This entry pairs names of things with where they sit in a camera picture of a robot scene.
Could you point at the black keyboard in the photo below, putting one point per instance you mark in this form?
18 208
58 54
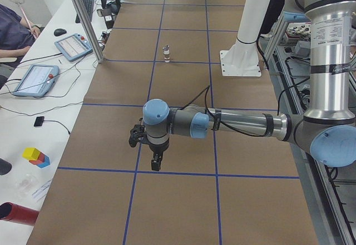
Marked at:
89 6

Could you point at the far teach pendant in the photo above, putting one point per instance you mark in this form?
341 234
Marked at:
74 47

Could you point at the black computer mouse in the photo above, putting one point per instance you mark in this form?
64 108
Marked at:
59 31

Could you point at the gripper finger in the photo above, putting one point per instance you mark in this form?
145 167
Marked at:
156 162

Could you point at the white pedestal column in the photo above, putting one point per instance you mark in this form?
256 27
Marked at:
242 60

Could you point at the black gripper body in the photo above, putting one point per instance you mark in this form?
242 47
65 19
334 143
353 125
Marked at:
158 148

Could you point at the black box with label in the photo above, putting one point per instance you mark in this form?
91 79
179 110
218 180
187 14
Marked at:
109 14

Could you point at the yellow cube block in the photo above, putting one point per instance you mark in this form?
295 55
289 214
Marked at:
30 153

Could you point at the clear plastic bag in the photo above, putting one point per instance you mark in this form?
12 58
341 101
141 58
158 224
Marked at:
26 185

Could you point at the near teach pendant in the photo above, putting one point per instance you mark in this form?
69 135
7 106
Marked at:
37 81

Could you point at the small black box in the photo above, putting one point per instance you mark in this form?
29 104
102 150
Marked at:
39 121

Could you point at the chrome metal tee fitting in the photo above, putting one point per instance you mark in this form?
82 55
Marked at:
166 48

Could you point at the teach pendant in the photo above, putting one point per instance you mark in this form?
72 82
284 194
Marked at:
37 81
74 47

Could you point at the seated person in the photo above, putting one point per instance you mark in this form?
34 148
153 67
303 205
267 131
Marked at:
16 36

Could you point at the blue cube block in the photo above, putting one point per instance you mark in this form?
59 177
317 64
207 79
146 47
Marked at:
45 164

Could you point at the aluminium frame post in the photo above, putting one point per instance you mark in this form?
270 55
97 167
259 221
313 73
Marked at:
87 26

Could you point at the white PPR pipe valve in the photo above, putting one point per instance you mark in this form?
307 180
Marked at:
166 53

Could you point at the red cube block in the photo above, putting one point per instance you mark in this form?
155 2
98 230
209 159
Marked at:
40 160

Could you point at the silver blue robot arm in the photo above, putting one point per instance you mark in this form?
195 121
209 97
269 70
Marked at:
326 130

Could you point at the red cylinder tube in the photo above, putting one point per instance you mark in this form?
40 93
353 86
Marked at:
15 213

